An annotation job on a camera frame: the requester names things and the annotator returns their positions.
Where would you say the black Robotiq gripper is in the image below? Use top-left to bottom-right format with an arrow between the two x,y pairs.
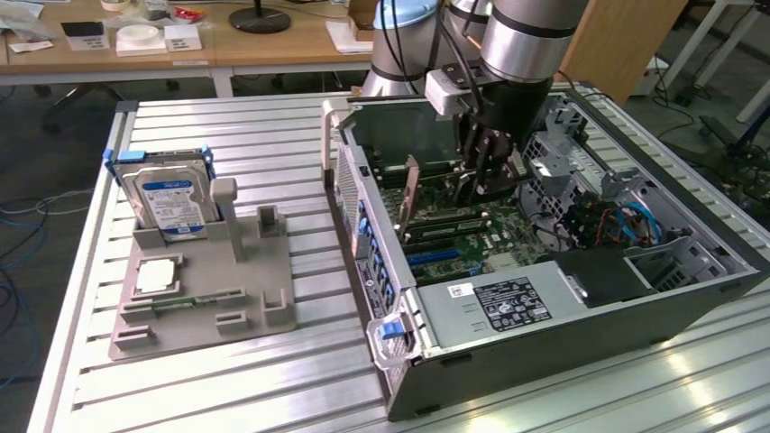
453,78 -> 553,207

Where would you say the perforated metal disk bay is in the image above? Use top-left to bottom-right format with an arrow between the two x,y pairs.
517,130 -> 651,217

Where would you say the wooden cabinet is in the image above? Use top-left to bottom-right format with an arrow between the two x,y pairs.
551,0 -> 689,105

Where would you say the CPU socket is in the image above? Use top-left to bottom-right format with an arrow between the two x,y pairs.
420,187 -> 457,221

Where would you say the green RAM stick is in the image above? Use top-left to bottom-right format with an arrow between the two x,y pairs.
149,291 -> 242,311
408,218 -> 489,239

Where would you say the green motherboard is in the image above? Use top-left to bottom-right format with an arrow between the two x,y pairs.
360,152 -> 560,290

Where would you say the white paper stack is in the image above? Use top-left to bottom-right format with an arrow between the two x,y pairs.
325,20 -> 374,55

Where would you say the small cardboard box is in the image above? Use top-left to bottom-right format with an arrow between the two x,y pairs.
348,0 -> 385,32

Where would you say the blue expansion slot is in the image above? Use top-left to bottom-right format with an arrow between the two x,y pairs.
408,250 -> 458,268

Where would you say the black plastic shroud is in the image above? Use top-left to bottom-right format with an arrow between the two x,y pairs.
533,247 -> 656,309

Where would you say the wooden desk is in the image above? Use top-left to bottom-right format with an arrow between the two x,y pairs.
0,0 -> 543,87

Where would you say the grey open disk bay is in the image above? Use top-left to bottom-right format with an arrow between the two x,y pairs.
621,227 -> 727,292

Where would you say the black round lamp base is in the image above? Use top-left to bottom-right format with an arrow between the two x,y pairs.
226,0 -> 293,35

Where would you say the grey power supply unit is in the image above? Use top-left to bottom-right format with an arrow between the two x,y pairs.
413,261 -> 588,351

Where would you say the white labelled box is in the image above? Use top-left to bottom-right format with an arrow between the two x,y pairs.
162,24 -> 201,53

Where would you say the black open PC case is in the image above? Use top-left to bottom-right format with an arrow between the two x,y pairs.
321,80 -> 770,423

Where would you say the white tape roll box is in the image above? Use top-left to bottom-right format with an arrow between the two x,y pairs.
114,24 -> 168,58

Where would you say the silver CPU chip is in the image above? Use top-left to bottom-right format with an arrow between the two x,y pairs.
134,261 -> 178,292

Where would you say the grey parts rack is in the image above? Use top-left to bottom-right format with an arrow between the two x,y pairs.
106,177 -> 298,362

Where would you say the white box with black top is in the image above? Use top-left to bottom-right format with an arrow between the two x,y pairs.
58,21 -> 110,51

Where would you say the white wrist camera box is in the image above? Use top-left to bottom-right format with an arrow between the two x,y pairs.
422,65 -> 481,116

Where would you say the black power cable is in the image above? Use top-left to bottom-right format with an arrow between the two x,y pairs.
520,202 -> 569,252

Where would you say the red black twisted wire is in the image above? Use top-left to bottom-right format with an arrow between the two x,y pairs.
593,207 -> 627,247

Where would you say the blue SATA wire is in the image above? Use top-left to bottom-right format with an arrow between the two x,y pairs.
617,202 -> 664,247

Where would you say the hard disk with blue bracket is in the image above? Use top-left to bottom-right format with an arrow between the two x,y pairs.
102,146 -> 213,243

